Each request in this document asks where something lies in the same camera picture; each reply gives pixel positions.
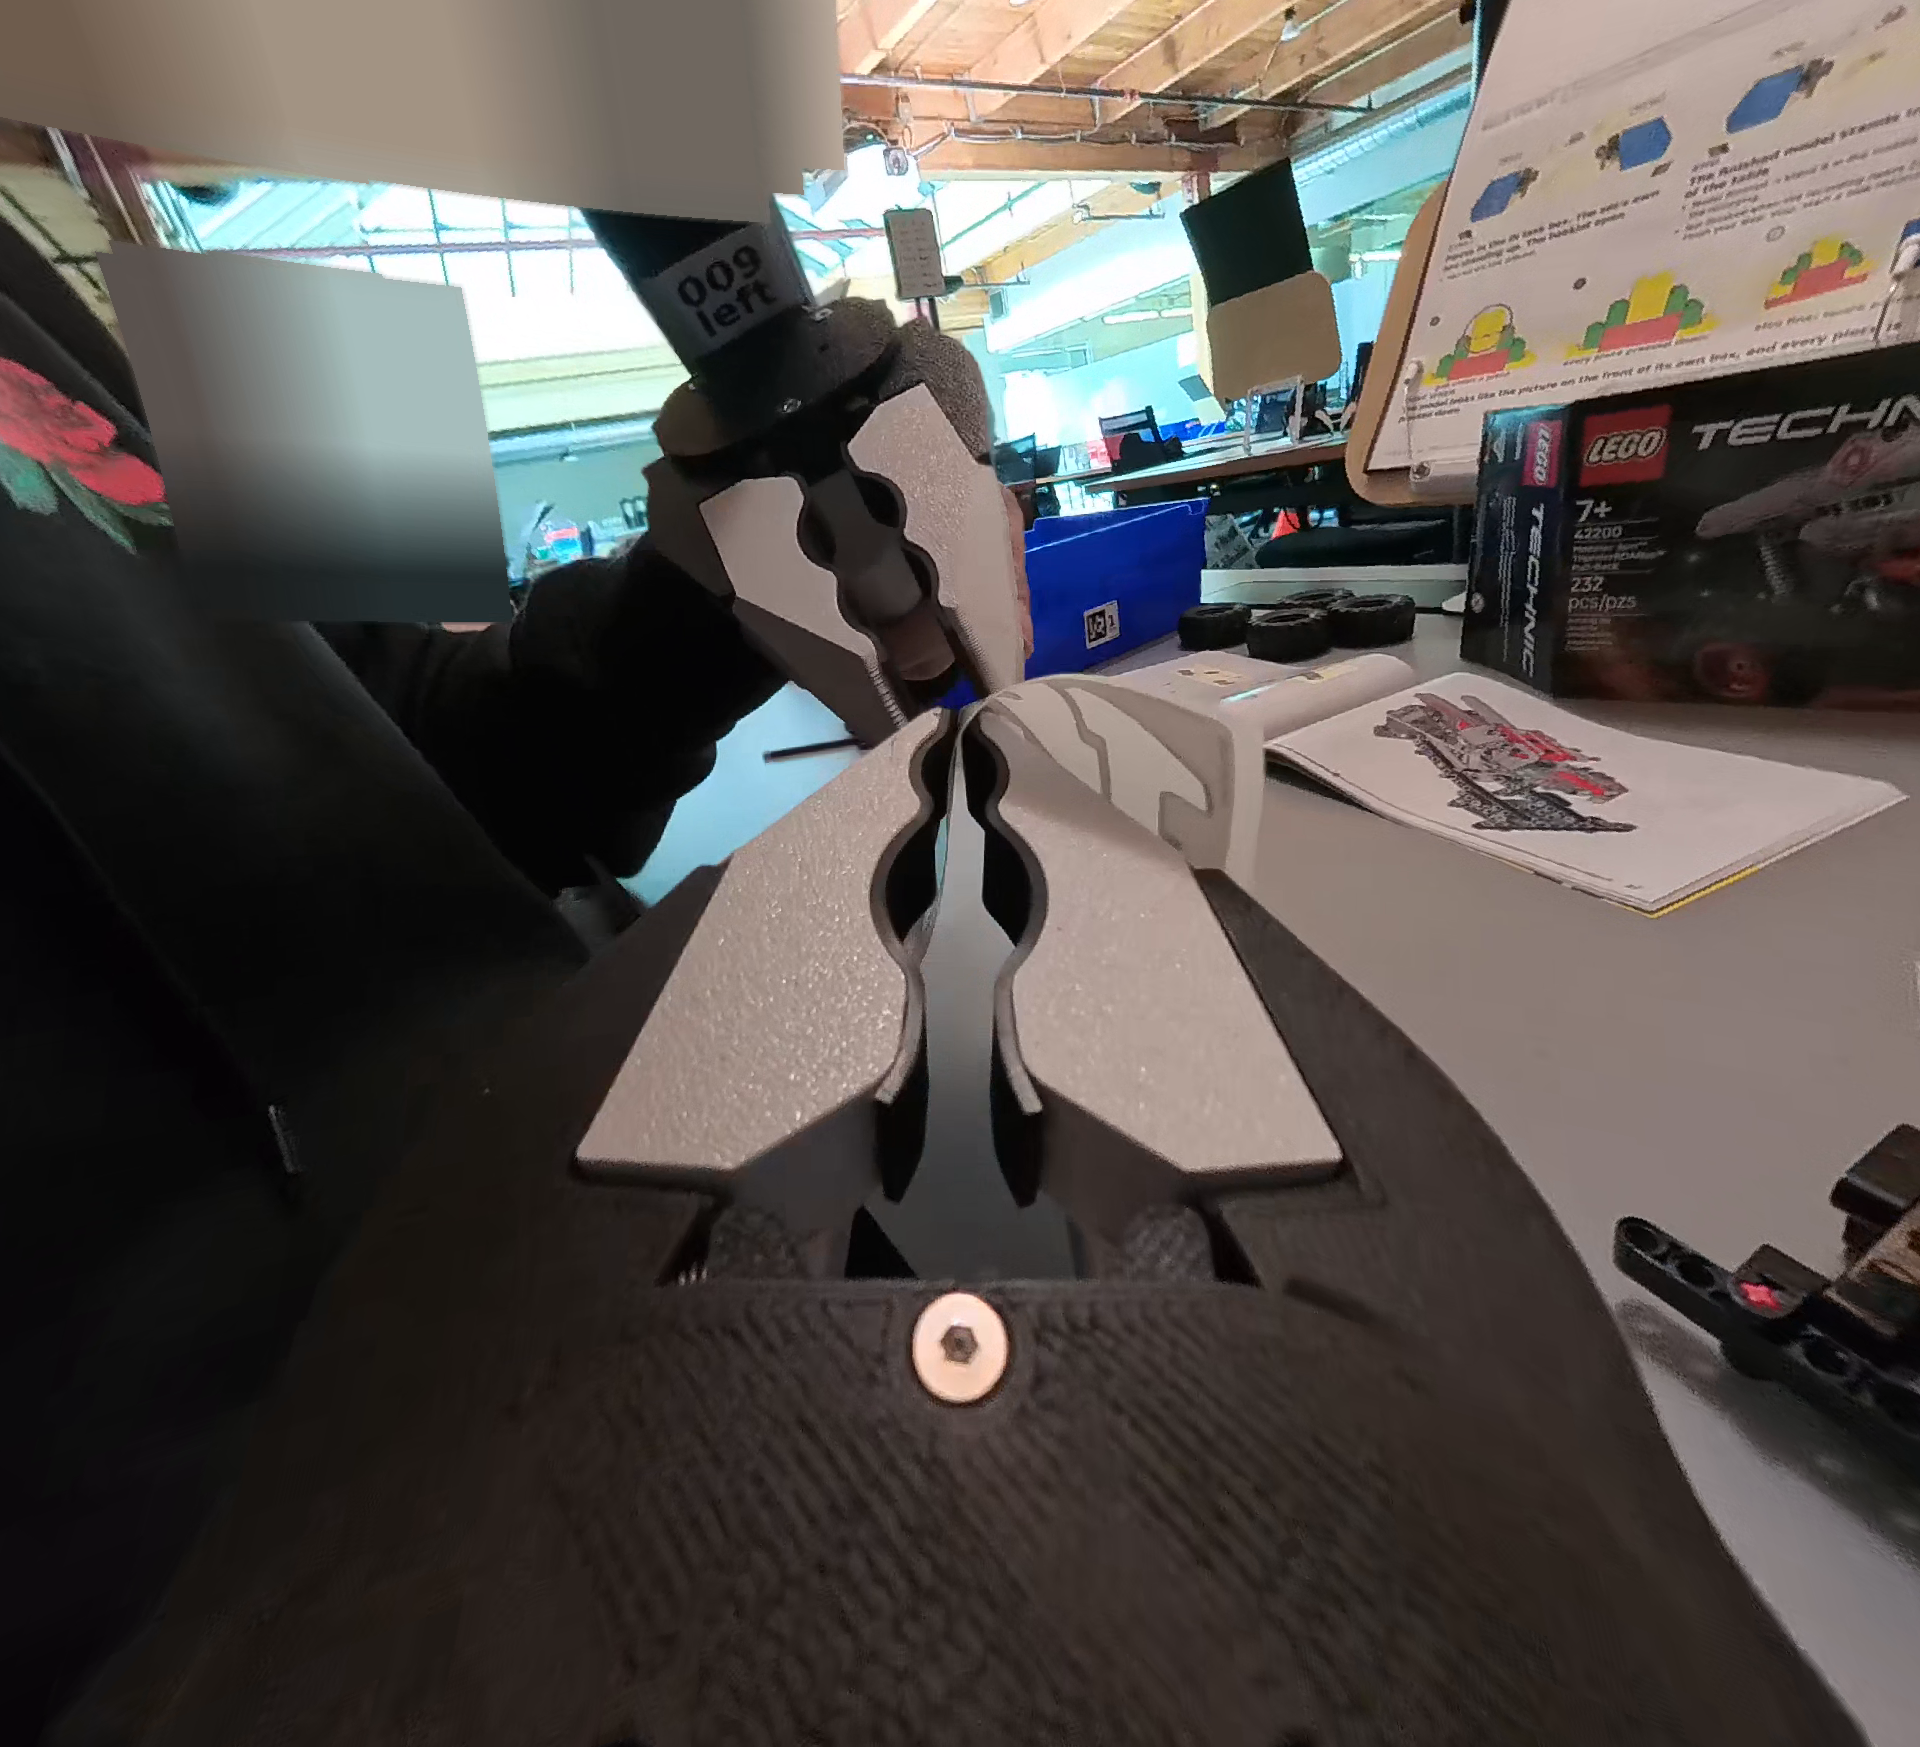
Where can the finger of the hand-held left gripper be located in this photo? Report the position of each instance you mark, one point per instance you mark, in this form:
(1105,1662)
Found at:
(961,501)
(773,561)

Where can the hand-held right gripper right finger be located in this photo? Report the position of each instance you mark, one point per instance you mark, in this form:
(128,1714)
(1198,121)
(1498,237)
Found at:
(1184,1043)

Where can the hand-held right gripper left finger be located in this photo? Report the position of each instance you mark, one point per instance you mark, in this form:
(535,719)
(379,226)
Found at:
(723,1043)

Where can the grey and red sticker sheet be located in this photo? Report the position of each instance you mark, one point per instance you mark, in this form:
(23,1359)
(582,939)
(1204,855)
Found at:
(1153,760)

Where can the toy brick vehicle model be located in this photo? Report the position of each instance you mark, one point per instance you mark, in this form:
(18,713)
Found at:
(1784,1328)

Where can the wooden background desk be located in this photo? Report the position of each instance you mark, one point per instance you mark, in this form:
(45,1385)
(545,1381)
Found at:
(1202,466)

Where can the grey desk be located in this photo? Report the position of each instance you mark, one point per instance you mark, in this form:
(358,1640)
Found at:
(1500,998)

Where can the person's left hand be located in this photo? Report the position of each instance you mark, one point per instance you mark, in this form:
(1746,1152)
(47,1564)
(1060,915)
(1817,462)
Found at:
(924,650)

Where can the grey sign on stand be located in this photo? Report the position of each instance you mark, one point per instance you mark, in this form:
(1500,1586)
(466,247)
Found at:
(911,255)

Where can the blue bin with printed tag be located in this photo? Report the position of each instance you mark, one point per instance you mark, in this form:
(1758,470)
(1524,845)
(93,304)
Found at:
(1140,561)

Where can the tan rounded panel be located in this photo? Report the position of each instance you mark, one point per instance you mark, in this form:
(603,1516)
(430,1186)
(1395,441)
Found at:
(1275,338)

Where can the black square panel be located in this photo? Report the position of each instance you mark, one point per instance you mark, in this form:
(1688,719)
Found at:
(1244,223)

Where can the open instruction booklet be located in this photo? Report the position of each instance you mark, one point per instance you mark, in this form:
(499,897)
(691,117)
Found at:
(1726,802)

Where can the dark toy box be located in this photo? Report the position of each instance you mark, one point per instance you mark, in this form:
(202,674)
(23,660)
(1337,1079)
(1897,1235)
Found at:
(1649,576)

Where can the instruction sheet on board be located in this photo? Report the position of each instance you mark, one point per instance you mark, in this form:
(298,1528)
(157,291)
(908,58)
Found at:
(1649,53)

